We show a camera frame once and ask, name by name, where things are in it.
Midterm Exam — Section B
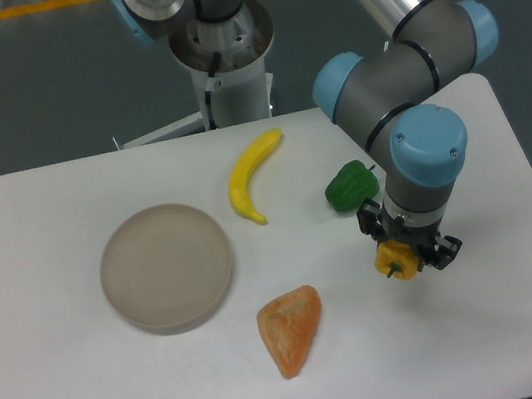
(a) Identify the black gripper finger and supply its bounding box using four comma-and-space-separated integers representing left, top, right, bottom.
356, 198, 387, 243
415, 233, 462, 270

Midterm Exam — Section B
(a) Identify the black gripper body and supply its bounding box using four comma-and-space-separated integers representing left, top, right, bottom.
376, 210, 440, 247

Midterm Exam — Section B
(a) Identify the yellow toy bell pepper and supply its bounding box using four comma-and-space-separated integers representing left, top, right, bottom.
374, 240, 420, 280

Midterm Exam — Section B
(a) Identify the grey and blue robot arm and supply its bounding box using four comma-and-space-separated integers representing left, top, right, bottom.
111, 0, 499, 280

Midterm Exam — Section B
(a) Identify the green toy bell pepper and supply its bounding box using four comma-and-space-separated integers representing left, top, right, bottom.
324, 160, 380, 214

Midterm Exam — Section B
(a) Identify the beige round plate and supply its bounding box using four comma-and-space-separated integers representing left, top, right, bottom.
100, 203, 234, 335

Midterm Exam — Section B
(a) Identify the yellow toy banana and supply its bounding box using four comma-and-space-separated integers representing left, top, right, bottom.
227, 127, 283, 226

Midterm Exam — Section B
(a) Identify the black cable on pedestal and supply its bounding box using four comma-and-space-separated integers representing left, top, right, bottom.
195, 51, 234, 132

